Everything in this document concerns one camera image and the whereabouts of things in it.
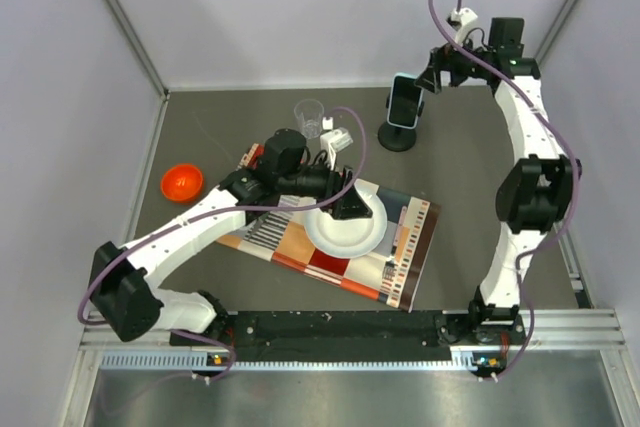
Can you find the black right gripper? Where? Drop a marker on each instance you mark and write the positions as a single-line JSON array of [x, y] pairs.
[[444, 58]]

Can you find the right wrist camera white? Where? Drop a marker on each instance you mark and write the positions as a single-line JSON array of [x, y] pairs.
[[463, 21]]

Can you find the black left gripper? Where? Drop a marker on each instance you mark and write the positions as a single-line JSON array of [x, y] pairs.
[[349, 206]]

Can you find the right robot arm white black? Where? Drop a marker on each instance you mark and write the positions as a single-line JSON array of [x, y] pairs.
[[536, 193]]

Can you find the colourful patterned placemat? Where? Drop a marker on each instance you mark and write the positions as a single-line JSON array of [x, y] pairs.
[[388, 273]]

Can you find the grey slotted cable duct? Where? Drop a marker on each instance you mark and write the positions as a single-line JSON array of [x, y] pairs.
[[203, 361]]

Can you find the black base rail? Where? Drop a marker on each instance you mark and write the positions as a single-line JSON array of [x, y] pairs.
[[360, 336]]

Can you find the phone with light blue case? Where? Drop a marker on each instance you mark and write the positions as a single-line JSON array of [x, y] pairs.
[[404, 102]]

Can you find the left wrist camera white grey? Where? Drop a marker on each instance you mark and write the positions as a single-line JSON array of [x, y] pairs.
[[333, 140]]

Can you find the clear plastic cup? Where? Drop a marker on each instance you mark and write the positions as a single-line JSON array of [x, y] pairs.
[[309, 114]]

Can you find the black phone stand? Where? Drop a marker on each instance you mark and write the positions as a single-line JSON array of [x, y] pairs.
[[396, 139]]

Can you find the white paper plate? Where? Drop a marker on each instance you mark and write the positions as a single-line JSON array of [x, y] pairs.
[[349, 239]]

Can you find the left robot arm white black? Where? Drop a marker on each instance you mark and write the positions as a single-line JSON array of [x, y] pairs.
[[125, 283]]

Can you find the orange plastic bowl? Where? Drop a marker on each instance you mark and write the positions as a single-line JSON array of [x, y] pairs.
[[182, 183]]

